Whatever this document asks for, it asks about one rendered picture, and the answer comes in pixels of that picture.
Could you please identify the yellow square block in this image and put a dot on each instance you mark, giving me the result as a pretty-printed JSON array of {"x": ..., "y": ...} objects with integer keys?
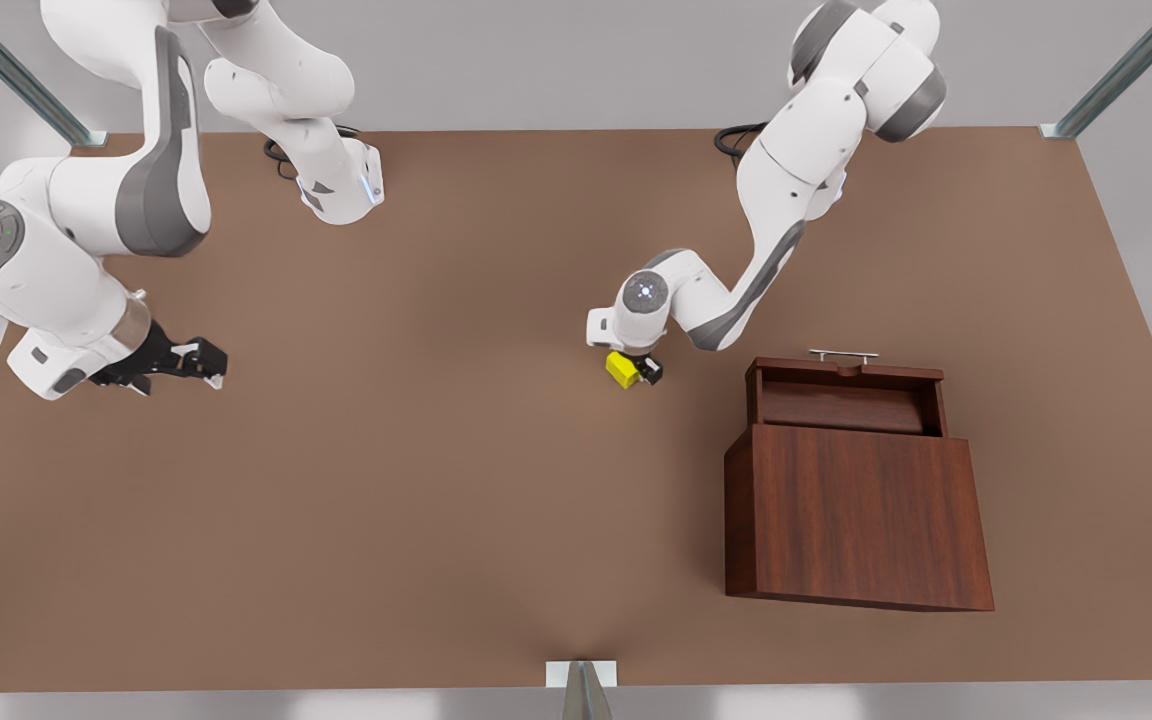
[{"x": 622, "y": 370}]

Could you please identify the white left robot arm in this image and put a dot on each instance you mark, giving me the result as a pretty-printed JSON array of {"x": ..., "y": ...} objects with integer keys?
[{"x": 806, "y": 150}]

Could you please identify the silver frame post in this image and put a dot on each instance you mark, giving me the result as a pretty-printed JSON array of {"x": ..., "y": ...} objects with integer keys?
[
  {"x": 1126, "y": 70},
  {"x": 11, "y": 70},
  {"x": 583, "y": 690}
]

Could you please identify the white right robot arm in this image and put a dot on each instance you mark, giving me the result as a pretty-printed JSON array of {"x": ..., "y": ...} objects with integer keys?
[{"x": 86, "y": 210}]

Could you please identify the dark wooden cabinet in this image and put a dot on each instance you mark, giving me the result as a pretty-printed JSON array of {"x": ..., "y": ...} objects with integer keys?
[{"x": 861, "y": 515}]

